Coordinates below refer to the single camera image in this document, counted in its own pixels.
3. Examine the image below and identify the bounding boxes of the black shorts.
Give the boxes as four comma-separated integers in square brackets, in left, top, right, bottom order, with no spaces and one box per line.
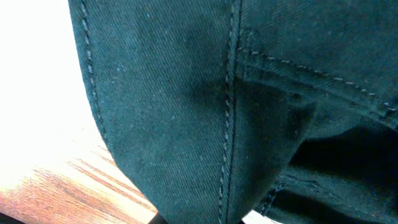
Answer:
[69,0,397,223]

